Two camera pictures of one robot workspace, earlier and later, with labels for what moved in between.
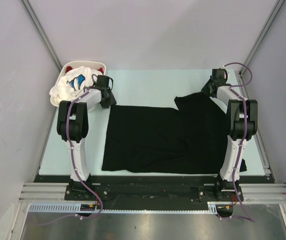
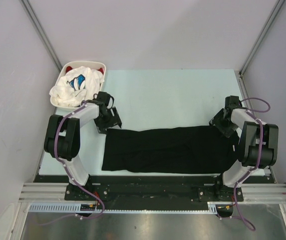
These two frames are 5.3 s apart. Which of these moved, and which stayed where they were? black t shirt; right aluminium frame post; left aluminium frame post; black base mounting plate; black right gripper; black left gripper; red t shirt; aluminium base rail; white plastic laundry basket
Moved: black t shirt; black left gripper; black right gripper
Stayed: aluminium base rail; left aluminium frame post; right aluminium frame post; white plastic laundry basket; black base mounting plate; red t shirt
